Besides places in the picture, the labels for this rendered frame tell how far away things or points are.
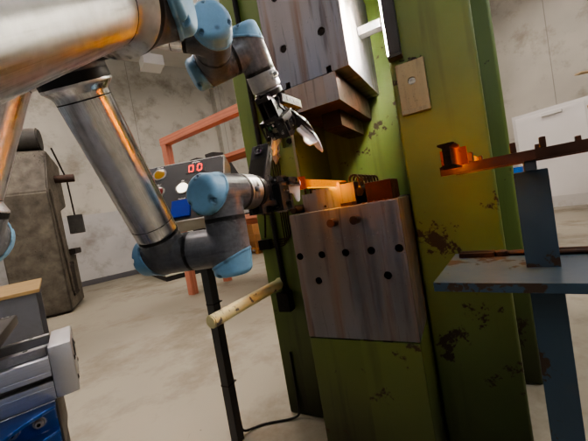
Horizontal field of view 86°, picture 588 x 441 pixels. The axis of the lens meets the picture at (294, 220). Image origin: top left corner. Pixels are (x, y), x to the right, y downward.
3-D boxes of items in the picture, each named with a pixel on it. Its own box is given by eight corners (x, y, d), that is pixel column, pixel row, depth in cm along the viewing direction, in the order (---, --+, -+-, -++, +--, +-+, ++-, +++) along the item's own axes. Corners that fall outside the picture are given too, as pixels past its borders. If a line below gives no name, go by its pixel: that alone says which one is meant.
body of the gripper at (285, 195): (270, 213, 80) (241, 217, 69) (265, 179, 80) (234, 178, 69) (297, 208, 76) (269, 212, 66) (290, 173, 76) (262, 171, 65)
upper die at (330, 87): (339, 99, 104) (334, 70, 104) (288, 116, 114) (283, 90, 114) (372, 120, 141) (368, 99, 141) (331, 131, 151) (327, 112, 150)
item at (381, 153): (421, 192, 140) (388, -15, 137) (335, 206, 160) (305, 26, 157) (423, 191, 149) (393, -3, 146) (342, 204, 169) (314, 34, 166)
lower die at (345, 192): (356, 204, 106) (353, 179, 105) (304, 213, 115) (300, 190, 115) (384, 198, 142) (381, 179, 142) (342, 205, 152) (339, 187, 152)
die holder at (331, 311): (420, 343, 95) (397, 198, 93) (309, 336, 113) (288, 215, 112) (435, 287, 144) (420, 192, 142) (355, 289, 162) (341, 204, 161)
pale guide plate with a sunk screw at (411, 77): (430, 108, 103) (423, 55, 102) (402, 115, 107) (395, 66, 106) (431, 108, 104) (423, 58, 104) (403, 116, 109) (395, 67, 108)
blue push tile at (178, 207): (189, 215, 115) (190, 197, 119) (169, 218, 115) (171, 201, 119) (192, 217, 116) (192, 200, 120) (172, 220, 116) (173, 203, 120)
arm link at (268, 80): (254, 74, 82) (281, 63, 78) (262, 92, 84) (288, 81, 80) (241, 82, 76) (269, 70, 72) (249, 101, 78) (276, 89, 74)
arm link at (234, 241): (207, 275, 64) (198, 221, 64) (260, 267, 63) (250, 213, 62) (189, 284, 57) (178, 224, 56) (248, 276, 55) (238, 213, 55)
